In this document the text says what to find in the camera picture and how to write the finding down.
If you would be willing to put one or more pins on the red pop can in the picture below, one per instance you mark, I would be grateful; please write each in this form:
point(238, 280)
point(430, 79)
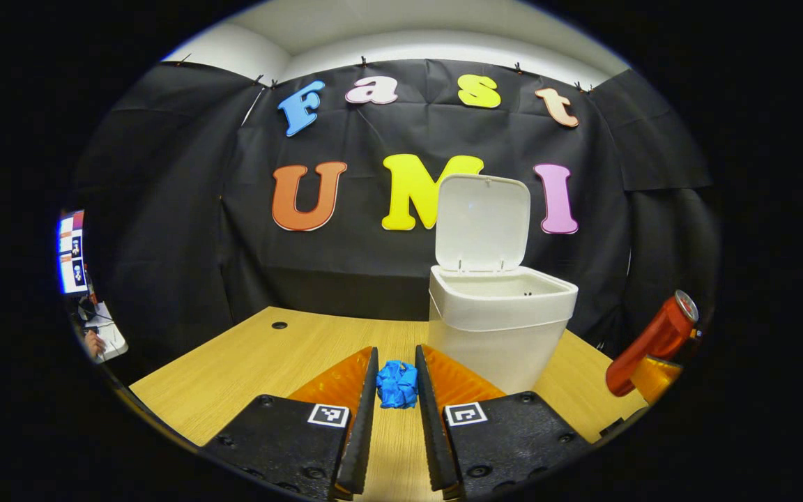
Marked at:
point(652, 341)

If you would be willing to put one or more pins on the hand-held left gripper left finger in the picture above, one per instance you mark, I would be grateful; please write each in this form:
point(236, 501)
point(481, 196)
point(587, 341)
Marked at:
point(363, 432)

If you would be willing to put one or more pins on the wooden desktop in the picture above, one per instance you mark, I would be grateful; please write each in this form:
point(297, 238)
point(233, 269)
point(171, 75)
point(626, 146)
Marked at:
point(248, 376)

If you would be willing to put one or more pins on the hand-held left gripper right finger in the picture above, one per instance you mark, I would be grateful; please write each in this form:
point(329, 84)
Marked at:
point(433, 432)

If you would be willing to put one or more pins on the white desktop garbage bin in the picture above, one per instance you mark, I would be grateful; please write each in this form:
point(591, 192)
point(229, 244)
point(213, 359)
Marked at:
point(492, 314)

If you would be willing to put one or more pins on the black backdrop cloth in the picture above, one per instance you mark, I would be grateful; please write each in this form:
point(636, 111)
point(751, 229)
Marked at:
point(373, 265)

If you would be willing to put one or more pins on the computer monitor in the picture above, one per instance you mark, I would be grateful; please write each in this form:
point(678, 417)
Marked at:
point(72, 251)

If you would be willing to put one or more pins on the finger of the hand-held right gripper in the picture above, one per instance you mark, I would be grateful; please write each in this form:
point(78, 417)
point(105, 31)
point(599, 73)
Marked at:
point(656, 376)

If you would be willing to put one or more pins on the blue paper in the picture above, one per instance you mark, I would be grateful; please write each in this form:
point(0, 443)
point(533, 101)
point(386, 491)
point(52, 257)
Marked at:
point(397, 385)

